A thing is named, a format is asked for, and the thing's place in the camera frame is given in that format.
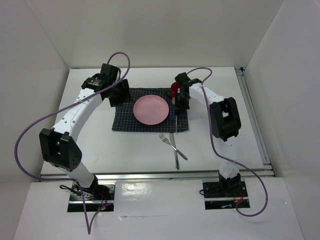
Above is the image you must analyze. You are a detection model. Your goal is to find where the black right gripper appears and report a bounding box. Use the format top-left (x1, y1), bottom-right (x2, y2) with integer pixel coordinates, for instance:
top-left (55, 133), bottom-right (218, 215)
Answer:
top-left (174, 90), bottom-right (191, 115)

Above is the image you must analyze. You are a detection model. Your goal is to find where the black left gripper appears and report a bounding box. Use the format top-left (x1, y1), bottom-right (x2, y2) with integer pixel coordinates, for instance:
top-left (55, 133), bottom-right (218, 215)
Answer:
top-left (106, 78), bottom-right (134, 107)

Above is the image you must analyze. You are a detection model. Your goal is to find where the red mug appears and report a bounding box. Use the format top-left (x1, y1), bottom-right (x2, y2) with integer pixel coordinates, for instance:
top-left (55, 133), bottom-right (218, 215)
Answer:
top-left (165, 82), bottom-right (180, 100)

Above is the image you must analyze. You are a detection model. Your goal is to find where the dark checked cloth napkin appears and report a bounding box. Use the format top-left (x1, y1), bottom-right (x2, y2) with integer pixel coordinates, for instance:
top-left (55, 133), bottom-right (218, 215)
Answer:
top-left (112, 87), bottom-right (189, 133)

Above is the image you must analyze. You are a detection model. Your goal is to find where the pink plate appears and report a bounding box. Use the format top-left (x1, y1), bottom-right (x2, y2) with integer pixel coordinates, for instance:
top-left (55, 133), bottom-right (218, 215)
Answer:
top-left (133, 95), bottom-right (170, 126)

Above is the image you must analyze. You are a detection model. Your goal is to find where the silver knife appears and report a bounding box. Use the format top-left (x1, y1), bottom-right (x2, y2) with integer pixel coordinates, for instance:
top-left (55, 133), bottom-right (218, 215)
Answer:
top-left (169, 132), bottom-right (180, 171)

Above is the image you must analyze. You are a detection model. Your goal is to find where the silver fork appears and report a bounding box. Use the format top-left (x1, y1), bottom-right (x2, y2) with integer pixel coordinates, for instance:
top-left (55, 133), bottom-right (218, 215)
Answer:
top-left (159, 133), bottom-right (188, 161)

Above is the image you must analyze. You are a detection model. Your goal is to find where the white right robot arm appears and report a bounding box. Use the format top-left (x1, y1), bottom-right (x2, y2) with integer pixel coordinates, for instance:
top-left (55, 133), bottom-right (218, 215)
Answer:
top-left (174, 72), bottom-right (241, 197)

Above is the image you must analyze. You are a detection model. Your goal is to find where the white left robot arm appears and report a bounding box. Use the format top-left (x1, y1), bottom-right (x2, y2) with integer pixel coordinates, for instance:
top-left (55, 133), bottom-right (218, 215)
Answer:
top-left (39, 63), bottom-right (131, 200)

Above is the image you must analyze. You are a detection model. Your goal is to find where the aluminium right rail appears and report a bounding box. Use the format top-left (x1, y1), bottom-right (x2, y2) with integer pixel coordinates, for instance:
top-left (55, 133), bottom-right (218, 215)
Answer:
top-left (234, 67), bottom-right (272, 165)

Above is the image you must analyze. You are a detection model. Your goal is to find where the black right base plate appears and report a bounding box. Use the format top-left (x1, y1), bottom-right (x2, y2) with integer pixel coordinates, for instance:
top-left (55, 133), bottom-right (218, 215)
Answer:
top-left (199, 181), bottom-right (248, 199)

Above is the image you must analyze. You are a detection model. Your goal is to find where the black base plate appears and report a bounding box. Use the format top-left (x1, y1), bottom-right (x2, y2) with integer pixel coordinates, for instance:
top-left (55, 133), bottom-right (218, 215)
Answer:
top-left (69, 182), bottom-right (116, 204)
top-left (199, 181), bottom-right (248, 199)

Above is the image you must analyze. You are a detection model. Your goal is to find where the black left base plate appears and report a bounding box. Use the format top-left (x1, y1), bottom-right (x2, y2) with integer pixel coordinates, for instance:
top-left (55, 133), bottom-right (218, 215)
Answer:
top-left (69, 182), bottom-right (116, 204)

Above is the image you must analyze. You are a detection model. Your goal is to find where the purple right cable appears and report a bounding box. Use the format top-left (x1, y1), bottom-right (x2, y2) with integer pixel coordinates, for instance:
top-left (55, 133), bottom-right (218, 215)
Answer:
top-left (184, 67), bottom-right (270, 216)

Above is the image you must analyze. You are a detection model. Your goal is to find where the purple cable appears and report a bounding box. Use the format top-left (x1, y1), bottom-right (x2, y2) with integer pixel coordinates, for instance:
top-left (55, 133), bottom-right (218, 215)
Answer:
top-left (184, 67), bottom-right (270, 216)
top-left (14, 51), bottom-right (131, 235)

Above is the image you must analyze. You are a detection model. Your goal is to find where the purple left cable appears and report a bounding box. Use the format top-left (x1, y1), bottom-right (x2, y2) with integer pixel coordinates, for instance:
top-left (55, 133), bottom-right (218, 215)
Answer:
top-left (14, 51), bottom-right (131, 235)

